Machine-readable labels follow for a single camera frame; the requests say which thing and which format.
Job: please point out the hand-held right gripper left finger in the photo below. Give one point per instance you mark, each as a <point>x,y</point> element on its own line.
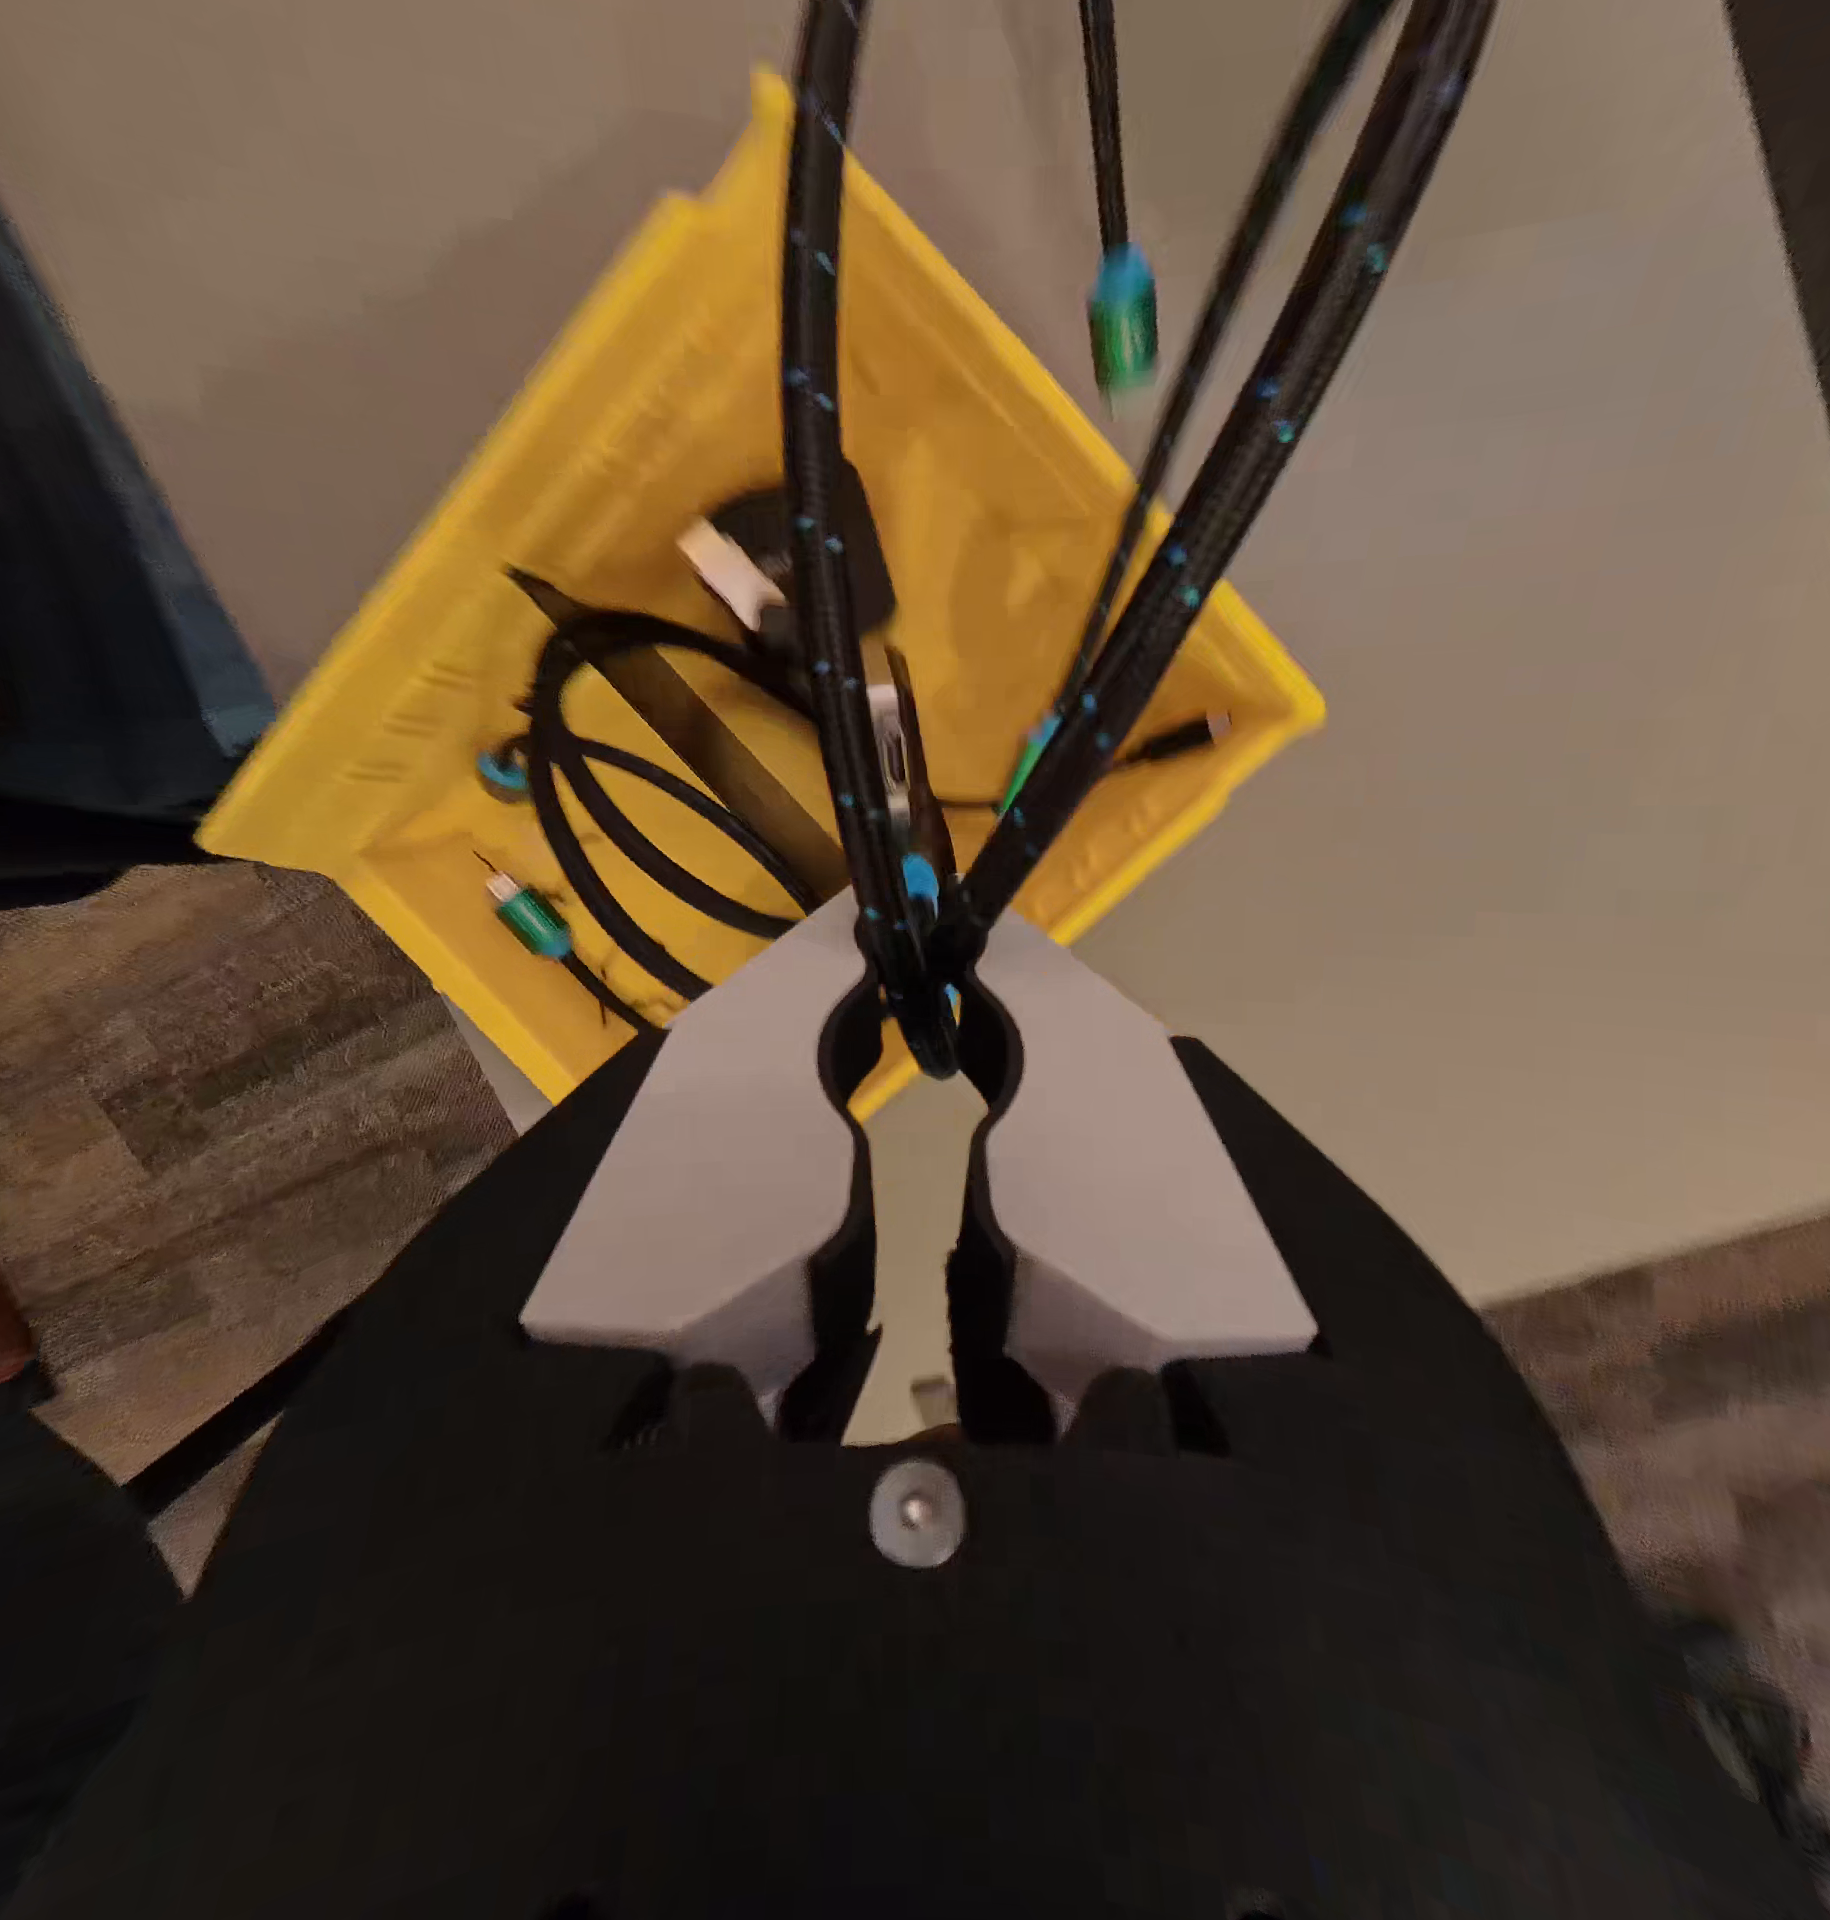
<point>709,1187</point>

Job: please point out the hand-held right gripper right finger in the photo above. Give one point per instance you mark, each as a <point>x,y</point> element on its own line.
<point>1140,1187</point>

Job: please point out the yellow plastic bin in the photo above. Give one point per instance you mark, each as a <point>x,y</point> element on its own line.
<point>556,451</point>

